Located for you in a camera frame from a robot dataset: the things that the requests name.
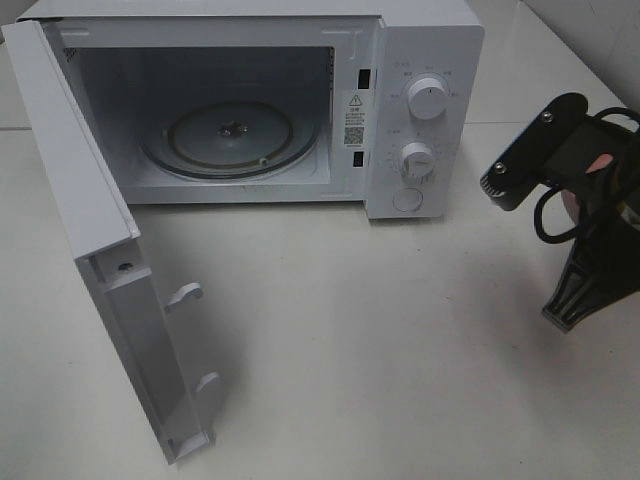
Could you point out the white microwave door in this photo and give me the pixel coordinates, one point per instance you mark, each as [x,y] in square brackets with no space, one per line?
[105,240]

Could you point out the white microwave oven body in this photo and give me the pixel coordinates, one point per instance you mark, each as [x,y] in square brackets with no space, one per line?
[133,66]

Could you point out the glass microwave turntable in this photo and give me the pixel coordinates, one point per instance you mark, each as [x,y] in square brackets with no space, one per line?
[235,133]

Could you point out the white timer knob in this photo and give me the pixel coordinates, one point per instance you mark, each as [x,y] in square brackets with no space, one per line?
[416,160]

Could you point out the pink round plate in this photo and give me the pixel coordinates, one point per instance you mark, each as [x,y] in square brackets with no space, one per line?
[571,205]

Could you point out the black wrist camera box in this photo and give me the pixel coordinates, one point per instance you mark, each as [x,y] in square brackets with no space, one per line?
[518,170]

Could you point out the round white door-release button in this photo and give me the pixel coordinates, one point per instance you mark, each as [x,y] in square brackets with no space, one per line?
[408,200]

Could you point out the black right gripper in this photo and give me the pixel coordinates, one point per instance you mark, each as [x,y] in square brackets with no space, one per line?
[599,163]

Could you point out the upper white power knob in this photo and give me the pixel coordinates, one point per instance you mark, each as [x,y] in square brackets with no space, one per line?
[427,97]

